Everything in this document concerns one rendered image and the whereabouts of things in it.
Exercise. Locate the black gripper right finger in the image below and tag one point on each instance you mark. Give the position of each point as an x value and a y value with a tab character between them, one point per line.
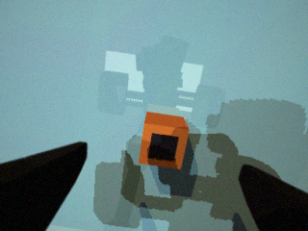
275	205

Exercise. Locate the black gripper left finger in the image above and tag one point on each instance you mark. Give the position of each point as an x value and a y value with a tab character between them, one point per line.
33	189

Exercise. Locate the orange cube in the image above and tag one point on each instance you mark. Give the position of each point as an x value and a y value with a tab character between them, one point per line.
164	140

